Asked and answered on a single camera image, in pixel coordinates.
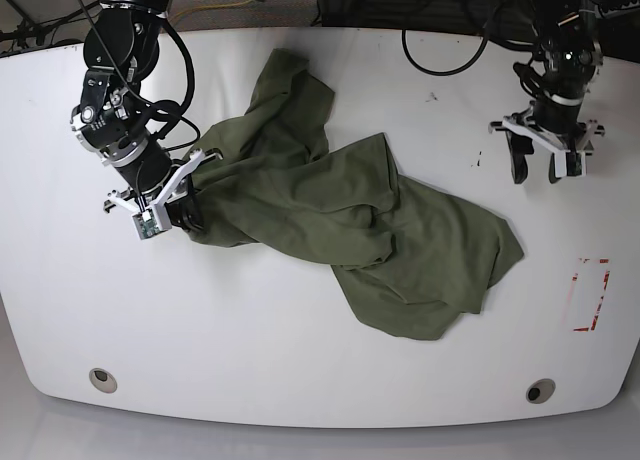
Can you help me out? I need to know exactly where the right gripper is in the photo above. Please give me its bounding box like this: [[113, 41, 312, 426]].
[[70, 69, 203, 233]]

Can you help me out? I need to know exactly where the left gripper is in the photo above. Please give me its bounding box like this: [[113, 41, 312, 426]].
[[507, 50, 596, 184]]

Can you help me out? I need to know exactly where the olive green T-shirt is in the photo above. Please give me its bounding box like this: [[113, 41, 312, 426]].
[[190, 49, 524, 341]]

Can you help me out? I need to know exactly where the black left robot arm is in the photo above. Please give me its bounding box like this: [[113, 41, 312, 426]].
[[490, 0, 639, 185]]

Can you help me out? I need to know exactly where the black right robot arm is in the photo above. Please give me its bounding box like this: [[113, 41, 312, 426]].
[[71, 0, 205, 239]]

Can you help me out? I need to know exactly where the red tape rectangle marking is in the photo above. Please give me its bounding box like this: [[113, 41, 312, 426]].
[[566, 258, 611, 333]]

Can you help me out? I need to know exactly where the left table grommet hole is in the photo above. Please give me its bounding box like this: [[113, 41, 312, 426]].
[[89, 368, 118, 394]]

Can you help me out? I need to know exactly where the table grommet hole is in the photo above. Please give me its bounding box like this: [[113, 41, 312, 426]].
[[89, 368, 118, 394], [526, 378, 556, 405]]

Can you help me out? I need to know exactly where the right table grommet hole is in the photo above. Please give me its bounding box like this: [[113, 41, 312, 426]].
[[526, 378, 556, 405]]

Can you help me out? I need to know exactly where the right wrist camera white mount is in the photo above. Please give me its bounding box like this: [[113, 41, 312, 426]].
[[103, 148, 224, 240]]

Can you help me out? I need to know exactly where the yellow cable on floor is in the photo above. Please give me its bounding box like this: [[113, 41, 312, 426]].
[[172, 0, 256, 21]]

